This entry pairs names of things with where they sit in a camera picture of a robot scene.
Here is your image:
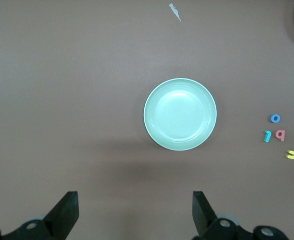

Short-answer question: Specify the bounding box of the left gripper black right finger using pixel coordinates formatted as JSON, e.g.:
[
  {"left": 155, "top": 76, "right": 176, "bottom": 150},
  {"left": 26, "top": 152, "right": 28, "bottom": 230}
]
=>
[{"left": 192, "top": 190, "right": 290, "bottom": 240}]

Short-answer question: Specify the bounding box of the brown table cover sheet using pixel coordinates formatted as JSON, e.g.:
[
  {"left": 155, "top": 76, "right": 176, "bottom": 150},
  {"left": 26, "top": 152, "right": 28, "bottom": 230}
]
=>
[{"left": 0, "top": 0, "right": 294, "bottom": 240}]

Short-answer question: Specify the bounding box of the pale green plate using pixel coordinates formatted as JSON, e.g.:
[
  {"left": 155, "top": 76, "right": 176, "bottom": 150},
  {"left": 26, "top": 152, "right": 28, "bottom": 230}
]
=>
[{"left": 143, "top": 77, "right": 217, "bottom": 152}]

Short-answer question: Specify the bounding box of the white paper scrap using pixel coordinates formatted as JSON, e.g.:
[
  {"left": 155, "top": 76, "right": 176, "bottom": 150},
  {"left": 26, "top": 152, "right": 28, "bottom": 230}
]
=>
[{"left": 168, "top": 2, "right": 182, "bottom": 23}]

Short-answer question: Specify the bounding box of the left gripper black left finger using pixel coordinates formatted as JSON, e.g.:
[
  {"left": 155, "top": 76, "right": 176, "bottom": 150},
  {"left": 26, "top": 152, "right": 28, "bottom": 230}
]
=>
[{"left": 0, "top": 191, "right": 80, "bottom": 240}]

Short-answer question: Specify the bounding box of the pinkish red foam letter b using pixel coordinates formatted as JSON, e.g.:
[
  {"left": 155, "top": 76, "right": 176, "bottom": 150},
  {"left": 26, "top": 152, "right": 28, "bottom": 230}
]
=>
[{"left": 274, "top": 128, "right": 286, "bottom": 143}]

